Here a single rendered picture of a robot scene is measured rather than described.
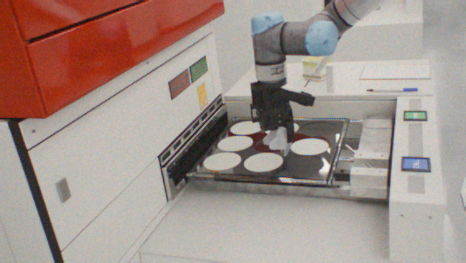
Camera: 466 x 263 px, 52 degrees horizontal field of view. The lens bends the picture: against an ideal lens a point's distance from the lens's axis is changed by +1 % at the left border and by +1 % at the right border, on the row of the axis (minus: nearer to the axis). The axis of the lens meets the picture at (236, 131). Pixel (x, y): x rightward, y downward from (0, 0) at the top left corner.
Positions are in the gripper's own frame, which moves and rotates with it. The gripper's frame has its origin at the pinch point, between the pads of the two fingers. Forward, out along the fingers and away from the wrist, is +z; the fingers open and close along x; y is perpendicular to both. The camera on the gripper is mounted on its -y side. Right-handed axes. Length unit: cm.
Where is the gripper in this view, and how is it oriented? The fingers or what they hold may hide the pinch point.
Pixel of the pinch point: (286, 151)
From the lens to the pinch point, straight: 123.2
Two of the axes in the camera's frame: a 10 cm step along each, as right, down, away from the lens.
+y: -9.2, 2.6, -3.1
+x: 3.8, 3.2, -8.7
